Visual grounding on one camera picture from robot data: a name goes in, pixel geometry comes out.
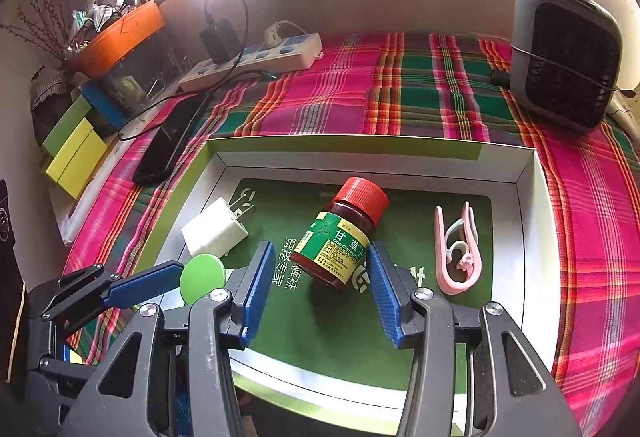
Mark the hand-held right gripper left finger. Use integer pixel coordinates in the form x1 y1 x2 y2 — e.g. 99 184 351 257
62 239 277 437

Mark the pink plaid blanket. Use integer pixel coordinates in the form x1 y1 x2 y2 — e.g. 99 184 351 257
62 31 640 437

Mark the green-lidded white jar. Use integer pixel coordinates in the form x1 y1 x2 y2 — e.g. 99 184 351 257
179 254 241 307

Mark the white charger adapter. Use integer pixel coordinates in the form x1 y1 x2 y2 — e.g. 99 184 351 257
181 197 251 260

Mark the blue cardboard box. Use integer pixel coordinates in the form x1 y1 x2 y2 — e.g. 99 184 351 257
80 81 130 130

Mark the grey desktop heater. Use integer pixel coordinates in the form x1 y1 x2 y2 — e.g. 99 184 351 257
510 0 626 134

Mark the black smartphone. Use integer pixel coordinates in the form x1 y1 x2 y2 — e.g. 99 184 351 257
132 94 213 186

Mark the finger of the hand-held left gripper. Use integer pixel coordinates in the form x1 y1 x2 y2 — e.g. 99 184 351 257
39 347 104 406
27 259 186 324

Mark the red-capped brown medicine bottle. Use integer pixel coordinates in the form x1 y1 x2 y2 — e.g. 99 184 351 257
291 177 390 292

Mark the white power strip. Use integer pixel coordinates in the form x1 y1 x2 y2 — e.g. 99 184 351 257
179 33 323 92

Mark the orange basket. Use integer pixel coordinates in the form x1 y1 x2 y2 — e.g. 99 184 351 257
67 0 173 102

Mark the dried twig bouquet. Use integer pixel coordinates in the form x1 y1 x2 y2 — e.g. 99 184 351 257
0 0 71 62

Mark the checkered cloth covered jar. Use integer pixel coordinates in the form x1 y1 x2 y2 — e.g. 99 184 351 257
29 67 76 145

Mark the white power plug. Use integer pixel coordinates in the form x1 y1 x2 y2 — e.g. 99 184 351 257
263 21 306 48

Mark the pink plastic clip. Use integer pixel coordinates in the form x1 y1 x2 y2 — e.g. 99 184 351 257
434 202 483 295

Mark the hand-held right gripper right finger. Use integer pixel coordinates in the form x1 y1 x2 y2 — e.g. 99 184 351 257
366 239 583 437

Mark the green and white cardboard box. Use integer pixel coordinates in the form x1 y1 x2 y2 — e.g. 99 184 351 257
87 134 557 437

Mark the black charger cable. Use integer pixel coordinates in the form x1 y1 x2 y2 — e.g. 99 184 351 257
117 0 278 142

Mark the yellow cardboard box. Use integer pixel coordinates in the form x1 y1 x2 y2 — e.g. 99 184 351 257
44 119 110 200

